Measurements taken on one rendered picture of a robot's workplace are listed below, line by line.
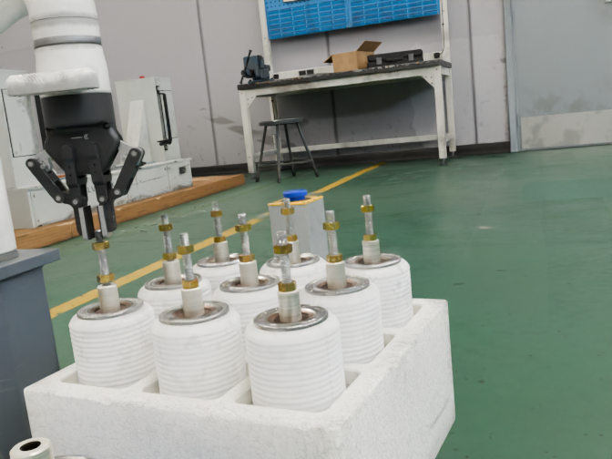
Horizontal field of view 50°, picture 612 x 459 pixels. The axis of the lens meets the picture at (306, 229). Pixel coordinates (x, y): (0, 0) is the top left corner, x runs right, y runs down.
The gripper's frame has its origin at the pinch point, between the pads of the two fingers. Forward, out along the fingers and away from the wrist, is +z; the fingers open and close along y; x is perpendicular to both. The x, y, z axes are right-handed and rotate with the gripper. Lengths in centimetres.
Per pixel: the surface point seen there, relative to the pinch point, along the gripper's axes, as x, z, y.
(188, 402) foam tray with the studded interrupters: 12.0, 17.5, -10.7
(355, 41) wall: -503, -69, -67
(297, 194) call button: -33.0, 2.9, -21.8
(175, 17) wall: -556, -113, 95
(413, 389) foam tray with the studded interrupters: 1.3, 23.0, -34.3
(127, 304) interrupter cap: -0.9, 10.3, -1.8
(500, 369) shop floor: -31, 35, -53
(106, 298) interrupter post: 1.2, 8.7, -0.2
